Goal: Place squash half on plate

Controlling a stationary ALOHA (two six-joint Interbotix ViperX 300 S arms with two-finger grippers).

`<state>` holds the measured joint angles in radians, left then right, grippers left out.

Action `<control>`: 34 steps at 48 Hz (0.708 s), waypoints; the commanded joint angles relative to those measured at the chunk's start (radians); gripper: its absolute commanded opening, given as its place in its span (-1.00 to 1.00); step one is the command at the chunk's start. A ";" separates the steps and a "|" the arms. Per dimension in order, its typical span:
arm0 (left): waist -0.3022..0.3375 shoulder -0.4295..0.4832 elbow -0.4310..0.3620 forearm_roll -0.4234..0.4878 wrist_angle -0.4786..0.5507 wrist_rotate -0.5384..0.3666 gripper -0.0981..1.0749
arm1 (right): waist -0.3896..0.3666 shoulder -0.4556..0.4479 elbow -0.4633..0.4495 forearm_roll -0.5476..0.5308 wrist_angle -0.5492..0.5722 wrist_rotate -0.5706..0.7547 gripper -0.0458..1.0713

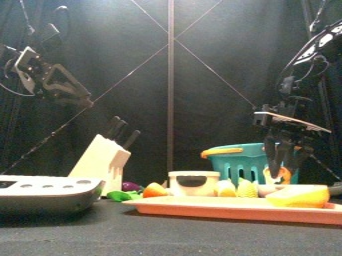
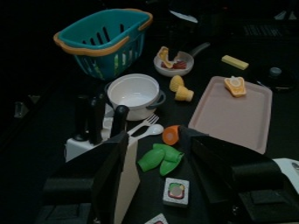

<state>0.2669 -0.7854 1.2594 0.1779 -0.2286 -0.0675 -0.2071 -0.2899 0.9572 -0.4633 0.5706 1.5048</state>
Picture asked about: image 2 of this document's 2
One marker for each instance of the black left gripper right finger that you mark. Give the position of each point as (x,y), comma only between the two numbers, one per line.
(230,169)

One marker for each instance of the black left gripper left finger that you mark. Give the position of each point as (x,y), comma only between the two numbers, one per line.
(98,175)

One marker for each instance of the orange pepper half toy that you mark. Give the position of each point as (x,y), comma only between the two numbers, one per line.
(165,57)

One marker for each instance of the white rounded plate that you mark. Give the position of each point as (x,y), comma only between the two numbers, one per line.
(290,173)

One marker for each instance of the yellow toy squash piece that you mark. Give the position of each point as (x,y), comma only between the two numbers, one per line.
(183,94)
(175,82)

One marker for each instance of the orange squash half toy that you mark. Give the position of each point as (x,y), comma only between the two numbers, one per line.
(235,86)

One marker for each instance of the white knife block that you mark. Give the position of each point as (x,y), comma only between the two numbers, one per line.
(78,147)

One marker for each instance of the red toy food slice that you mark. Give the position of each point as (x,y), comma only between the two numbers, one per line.
(179,64)

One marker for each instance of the yellow butter stick toy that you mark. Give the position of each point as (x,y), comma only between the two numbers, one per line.
(235,62)

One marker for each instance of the green pea pod toy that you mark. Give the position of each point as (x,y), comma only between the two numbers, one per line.
(161,159)

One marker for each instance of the pink rectangular tray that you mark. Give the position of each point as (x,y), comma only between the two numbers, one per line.
(234,116)

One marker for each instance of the orange carrot piece toy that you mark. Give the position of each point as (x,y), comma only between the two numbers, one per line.
(170,135)

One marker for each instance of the teal basket with orange rim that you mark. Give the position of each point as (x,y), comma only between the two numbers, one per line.
(105,38)

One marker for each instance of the white toy spoon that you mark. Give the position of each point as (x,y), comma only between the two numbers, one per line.
(150,131)

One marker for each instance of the dark slatted background gear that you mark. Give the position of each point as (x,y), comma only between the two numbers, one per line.
(263,30)

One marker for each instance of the white toy fork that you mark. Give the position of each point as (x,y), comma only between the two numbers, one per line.
(145,122)

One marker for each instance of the small grey capped bottle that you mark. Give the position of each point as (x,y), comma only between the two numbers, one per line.
(275,71)

